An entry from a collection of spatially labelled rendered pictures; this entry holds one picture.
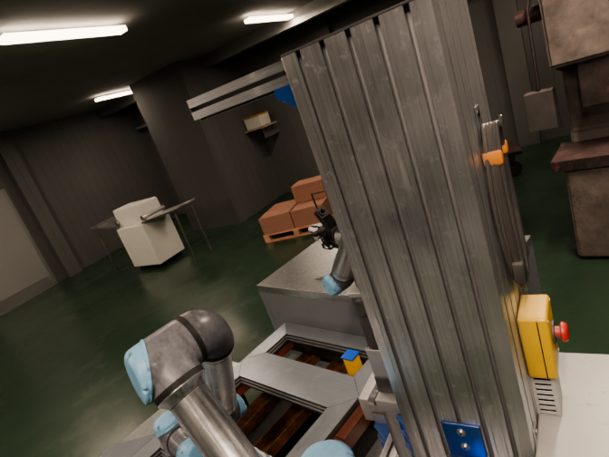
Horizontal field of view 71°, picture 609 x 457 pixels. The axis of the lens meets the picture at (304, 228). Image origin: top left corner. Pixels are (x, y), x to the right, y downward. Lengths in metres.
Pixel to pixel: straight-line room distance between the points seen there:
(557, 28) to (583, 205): 1.31
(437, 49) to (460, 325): 0.45
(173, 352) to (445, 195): 0.61
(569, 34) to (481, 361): 3.05
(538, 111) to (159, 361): 3.38
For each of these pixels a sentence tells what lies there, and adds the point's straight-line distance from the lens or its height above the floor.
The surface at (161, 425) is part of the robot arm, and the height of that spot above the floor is 1.26.
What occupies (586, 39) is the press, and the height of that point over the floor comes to 1.66.
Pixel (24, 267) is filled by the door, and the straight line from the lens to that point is 10.32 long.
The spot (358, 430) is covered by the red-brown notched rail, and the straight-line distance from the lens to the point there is 1.73.
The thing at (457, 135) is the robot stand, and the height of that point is 1.83.
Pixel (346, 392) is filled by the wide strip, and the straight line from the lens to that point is 1.80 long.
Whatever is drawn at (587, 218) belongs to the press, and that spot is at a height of 0.37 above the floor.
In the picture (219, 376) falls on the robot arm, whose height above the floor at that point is 1.40.
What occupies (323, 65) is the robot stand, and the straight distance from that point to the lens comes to 0.71.
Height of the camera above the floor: 1.96
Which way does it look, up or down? 17 degrees down
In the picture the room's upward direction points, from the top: 20 degrees counter-clockwise
